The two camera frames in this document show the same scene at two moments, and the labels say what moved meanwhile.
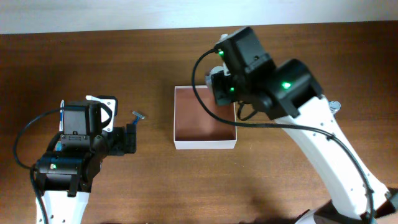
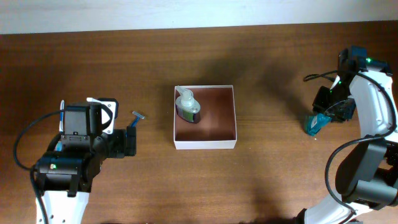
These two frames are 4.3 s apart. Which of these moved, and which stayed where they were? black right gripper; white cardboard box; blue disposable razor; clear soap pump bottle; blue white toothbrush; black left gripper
Moved: clear soap pump bottle; black right gripper
Stayed: blue white toothbrush; blue disposable razor; black left gripper; white cardboard box
